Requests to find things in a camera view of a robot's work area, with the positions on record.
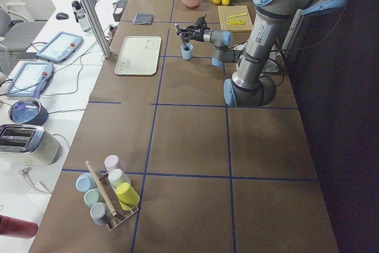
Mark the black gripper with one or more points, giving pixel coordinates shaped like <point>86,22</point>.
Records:
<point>201,34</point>

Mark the steel muddler black tip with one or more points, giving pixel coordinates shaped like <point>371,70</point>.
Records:
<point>183,38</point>

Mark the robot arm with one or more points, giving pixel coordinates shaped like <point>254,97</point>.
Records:
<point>248,86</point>

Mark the light blue plastic cup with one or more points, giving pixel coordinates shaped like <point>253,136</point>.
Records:
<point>187,51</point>

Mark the pink upturned cup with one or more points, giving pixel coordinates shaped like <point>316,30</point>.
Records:
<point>112,162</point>

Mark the white upturned cup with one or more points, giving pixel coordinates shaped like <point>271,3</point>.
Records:
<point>117,177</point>

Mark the yellow upturned cup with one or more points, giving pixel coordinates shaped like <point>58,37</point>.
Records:
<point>127,196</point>

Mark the blue upturned cup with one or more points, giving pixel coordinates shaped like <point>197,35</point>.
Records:
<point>85,182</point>

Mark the green upturned cup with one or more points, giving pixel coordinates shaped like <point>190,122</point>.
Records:
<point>93,196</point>

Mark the grey-green upturned cup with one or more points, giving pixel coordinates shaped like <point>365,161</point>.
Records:
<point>100,214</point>

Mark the grey folded cloth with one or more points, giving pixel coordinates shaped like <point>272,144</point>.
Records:
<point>143,19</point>

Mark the white bear serving tray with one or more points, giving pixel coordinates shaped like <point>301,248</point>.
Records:
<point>138,56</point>

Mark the lemon slices row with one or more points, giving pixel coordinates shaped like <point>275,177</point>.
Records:
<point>236,22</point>

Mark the yellow plastic knife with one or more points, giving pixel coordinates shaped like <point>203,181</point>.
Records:
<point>237,15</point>

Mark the bamboo cutting board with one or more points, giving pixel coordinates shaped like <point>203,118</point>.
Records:
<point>225,11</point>

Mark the black box with label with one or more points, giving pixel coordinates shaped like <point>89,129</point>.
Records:
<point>119,8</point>

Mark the clear water bottle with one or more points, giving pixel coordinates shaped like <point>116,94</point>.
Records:
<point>80,16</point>

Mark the black computer mouse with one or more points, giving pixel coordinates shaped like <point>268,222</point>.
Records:
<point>62,16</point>

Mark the teach pendant tablet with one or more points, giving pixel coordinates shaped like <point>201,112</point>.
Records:
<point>60,47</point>
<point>28,77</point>

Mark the blue pot with lid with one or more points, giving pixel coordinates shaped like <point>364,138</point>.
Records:
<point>28,111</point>

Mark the red bottle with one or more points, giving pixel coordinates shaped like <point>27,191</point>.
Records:
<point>17,228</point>

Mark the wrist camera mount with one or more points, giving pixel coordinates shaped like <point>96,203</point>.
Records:
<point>201,24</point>

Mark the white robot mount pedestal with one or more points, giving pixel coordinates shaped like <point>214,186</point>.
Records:
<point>271,65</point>

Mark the aluminium frame post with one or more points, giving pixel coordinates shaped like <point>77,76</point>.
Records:
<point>96,27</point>

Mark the white wire cup rack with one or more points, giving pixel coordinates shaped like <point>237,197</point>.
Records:
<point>122,215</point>

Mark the wooden rack handle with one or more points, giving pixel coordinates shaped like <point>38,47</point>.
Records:
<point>101,188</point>

